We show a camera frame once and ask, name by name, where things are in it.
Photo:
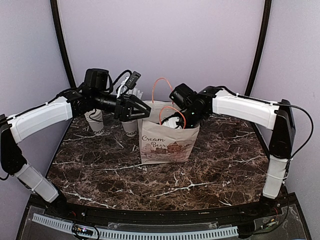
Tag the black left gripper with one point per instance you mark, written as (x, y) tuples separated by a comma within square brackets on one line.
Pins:
[(124, 106)]

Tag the white paper takeout bag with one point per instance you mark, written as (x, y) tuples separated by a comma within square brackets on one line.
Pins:
[(159, 141)]

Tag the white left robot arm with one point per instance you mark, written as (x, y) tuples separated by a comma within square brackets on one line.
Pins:
[(95, 93)]

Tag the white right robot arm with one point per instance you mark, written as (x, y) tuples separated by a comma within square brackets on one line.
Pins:
[(276, 116)]

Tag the bundle of white wrapped straws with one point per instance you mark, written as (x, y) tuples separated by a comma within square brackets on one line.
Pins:
[(136, 92)]

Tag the white cup holding straws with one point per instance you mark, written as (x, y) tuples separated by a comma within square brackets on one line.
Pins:
[(130, 128)]

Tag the stack of white paper cups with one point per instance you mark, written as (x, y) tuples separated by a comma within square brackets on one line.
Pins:
[(95, 121)]

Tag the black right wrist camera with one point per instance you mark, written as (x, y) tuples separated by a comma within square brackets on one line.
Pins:
[(183, 96)]

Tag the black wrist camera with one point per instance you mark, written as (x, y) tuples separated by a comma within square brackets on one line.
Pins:
[(183, 96), (96, 78)]

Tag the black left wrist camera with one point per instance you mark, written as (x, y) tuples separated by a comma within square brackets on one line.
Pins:
[(96, 78)]

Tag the black table front rail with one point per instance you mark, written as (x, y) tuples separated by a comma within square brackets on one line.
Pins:
[(234, 215)]

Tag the white slotted cable duct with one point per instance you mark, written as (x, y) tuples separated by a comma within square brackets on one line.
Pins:
[(126, 231)]

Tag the black left frame post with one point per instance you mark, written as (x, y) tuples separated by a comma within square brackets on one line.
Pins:
[(61, 42)]

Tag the black frame post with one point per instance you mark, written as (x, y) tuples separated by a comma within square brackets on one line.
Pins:
[(61, 42), (260, 47)]

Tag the black right frame post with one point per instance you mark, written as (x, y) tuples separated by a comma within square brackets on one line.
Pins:
[(260, 47)]

